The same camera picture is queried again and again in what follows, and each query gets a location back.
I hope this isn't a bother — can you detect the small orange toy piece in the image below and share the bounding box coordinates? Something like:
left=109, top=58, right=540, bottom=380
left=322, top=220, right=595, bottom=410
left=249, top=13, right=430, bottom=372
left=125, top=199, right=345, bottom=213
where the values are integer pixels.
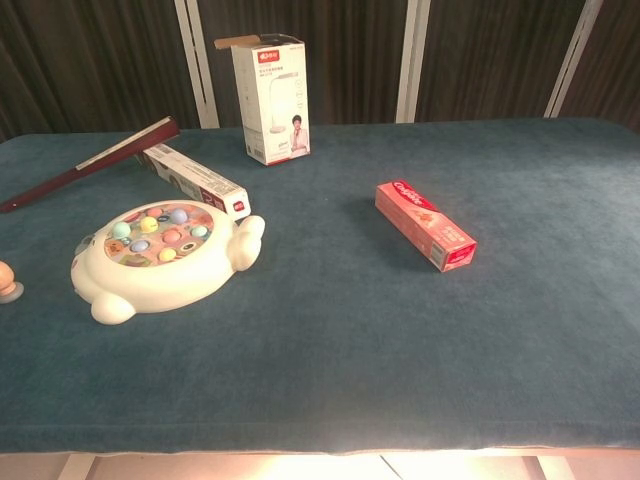
left=0, top=259, right=25, bottom=305

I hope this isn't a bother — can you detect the white whack-a-mole toy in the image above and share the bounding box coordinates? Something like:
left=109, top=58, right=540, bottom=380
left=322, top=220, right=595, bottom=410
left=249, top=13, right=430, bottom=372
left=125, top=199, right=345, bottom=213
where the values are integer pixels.
left=69, top=198, right=267, bottom=327

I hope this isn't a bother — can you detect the red toothpaste box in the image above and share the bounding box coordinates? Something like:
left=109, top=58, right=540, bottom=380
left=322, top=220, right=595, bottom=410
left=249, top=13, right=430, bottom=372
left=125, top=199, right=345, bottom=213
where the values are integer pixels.
left=374, top=179, right=479, bottom=274

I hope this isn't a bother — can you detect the blue tablecloth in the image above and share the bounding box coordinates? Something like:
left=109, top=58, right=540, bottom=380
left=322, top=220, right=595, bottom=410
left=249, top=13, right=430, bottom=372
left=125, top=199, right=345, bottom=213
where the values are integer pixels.
left=0, top=117, right=640, bottom=457

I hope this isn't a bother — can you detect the long white barcode box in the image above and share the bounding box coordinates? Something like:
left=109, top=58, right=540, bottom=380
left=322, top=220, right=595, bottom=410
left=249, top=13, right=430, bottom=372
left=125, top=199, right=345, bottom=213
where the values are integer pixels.
left=133, top=143, right=252, bottom=218

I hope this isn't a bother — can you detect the open white lamp box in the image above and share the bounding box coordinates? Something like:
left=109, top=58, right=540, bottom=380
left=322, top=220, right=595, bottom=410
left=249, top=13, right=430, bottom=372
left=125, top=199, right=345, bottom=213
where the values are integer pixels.
left=213, top=33, right=312, bottom=168

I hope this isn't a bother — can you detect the dark red folded fan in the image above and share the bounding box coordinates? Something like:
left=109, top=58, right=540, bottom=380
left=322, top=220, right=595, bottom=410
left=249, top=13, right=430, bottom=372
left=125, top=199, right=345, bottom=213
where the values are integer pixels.
left=0, top=116, right=182, bottom=215

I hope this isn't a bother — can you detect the white partition frame post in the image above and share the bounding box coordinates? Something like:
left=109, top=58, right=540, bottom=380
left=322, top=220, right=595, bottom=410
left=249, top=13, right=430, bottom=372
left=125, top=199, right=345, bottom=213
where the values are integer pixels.
left=543, top=0, right=605, bottom=120
left=173, top=0, right=222, bottom=130
left=394, top=0, right=432, bottom=125

